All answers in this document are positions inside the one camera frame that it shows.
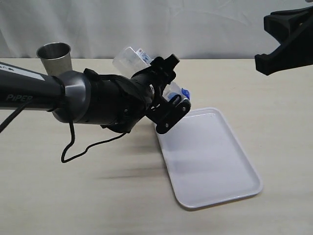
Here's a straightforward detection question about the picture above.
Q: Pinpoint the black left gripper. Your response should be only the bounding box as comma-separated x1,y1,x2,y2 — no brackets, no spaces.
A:
146,54,191,134

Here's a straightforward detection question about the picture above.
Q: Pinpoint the blue snap-lock container lid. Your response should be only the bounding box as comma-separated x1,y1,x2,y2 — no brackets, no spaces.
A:
167,87,190,100

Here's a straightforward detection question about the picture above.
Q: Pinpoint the clear tall plastic container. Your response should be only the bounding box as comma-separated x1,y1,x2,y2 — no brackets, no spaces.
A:
112,47,180,101

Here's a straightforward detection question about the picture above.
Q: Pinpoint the stainless steel cup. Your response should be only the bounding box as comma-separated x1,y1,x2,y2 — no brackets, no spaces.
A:
36,42,72,76

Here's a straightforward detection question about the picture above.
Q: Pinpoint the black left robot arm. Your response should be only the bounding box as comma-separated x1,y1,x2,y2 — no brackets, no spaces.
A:
0,55,191,134

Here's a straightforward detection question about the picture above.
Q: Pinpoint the white rectangular plastic tray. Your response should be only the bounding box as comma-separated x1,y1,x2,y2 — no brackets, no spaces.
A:
157,107,263,210

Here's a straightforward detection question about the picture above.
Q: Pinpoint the white backdrop curtain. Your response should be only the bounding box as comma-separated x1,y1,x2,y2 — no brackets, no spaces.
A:
0,0,309,59

